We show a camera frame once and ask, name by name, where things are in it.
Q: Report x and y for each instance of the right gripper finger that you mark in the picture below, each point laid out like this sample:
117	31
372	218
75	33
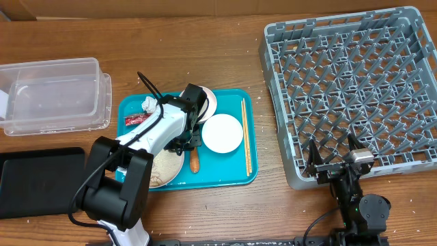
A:
354	143
314	155

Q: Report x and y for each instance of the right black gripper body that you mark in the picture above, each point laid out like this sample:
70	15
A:
329	171

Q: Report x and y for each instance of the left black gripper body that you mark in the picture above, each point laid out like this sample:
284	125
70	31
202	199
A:
188	141

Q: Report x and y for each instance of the orange carrot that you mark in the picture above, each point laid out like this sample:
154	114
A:
194	161

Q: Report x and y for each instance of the white round bowl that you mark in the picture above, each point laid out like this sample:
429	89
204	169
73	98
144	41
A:
222	133

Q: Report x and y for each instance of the large pink plate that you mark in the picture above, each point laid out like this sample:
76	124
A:
169	164

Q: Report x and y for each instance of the white tissue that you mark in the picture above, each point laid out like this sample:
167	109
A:
149	105

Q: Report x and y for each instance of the red snack wrapper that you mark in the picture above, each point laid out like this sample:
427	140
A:
136	119

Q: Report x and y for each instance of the rice and food scraps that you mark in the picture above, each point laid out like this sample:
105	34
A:
155	179

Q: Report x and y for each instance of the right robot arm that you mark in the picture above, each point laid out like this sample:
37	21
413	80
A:
364	216

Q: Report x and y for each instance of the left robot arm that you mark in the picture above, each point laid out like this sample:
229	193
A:
114	193

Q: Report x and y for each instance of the grey dishwasher rack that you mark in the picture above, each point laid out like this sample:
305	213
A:
370	74

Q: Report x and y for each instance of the black waste tray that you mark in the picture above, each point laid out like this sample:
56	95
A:
40	182

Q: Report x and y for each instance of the small pink saucer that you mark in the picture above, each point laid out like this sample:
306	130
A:
210	102

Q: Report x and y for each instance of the teal plastic tray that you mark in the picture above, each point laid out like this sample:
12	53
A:
220	170

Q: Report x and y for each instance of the wooden chopstick right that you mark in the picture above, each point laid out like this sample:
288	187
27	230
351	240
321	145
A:
249	147

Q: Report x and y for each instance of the wooden chopstick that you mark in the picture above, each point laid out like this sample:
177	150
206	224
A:
249	147
245	133

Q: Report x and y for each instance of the wooden chopstick left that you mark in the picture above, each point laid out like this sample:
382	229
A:
245	133

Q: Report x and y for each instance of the clear plastic bin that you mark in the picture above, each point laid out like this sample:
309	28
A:
54	96

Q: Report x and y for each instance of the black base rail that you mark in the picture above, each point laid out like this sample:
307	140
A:
232	243

